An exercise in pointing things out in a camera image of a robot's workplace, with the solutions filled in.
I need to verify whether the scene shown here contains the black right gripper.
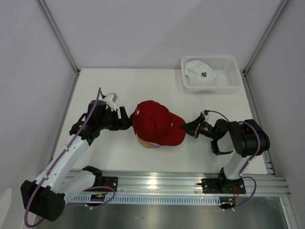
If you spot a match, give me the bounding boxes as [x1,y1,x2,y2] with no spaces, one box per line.
[179,116,217,140]

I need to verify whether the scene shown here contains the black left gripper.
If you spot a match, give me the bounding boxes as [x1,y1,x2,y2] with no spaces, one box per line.
[98,106,133,131]

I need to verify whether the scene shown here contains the red baseball cap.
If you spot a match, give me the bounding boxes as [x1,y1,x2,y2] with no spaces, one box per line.
[131,100,186,146]

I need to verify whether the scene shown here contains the pink baseball cap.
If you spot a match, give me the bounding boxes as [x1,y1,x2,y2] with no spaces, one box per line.
[137,137,154,149]

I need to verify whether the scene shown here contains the white baseball cap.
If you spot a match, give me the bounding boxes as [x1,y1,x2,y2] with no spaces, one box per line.
[184,60,216,87]

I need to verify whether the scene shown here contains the purple LA baseball cap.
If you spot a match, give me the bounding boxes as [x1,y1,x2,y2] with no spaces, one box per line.
[148,142,162,148]

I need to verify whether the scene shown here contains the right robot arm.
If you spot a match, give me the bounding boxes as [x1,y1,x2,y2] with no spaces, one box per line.
[180,110,270,194]

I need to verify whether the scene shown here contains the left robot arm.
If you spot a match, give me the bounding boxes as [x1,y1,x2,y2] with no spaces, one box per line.
[20,99,132,222]

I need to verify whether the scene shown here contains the white plastic basket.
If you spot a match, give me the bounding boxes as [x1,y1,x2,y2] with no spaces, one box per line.
[181,56,242,94]

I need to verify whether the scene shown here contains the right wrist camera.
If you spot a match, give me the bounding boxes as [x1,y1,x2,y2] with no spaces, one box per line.
[201,110,210,122]

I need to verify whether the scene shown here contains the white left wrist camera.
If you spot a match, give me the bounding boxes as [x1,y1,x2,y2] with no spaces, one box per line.
[103,93,118,112]

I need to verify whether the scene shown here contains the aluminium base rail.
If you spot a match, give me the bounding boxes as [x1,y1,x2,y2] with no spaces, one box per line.
[30,164,292,198]

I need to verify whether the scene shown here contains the white slotted cable duct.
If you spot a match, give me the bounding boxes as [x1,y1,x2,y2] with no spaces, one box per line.
[70,193,221,206]

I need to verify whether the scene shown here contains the aluminium frame post left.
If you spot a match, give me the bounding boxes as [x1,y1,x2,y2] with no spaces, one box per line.
[36,0,80,75]

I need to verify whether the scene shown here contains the aluminium frame post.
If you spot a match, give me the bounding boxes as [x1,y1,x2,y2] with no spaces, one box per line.
[36,0,80,75]
[243,0,291,75]

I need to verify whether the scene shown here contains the aluminium frame post right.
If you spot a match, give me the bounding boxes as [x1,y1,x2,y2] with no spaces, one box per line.
[243,0,291,75]

